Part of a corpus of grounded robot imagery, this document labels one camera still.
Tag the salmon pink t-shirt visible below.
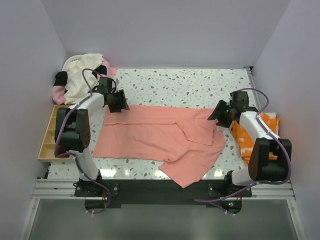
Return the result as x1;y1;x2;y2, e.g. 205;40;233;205
93;105;226;188

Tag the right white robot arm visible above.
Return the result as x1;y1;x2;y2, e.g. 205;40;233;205
94;89;292;197

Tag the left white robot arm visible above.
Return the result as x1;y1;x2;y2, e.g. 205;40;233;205
54;77;130;196

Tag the cream white garment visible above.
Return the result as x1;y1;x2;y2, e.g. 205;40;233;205
64;53;104;104

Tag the folded orange white t-shirt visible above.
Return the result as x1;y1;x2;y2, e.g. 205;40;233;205
231;112;280;166

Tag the white laundry basket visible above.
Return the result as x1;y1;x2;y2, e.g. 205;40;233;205
62;54;83;71

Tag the black garment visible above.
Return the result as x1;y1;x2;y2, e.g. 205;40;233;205
54;71;68;87

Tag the light pink garment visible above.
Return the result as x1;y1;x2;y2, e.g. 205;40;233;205
52;85;66;105

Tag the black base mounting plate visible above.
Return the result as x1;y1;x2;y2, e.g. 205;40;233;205
73;179;244;210

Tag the wooden compartment tray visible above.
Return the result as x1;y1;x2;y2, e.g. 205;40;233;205
37;104;72;163

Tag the aluminium frame rail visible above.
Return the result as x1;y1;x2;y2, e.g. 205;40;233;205
18;177;81;240

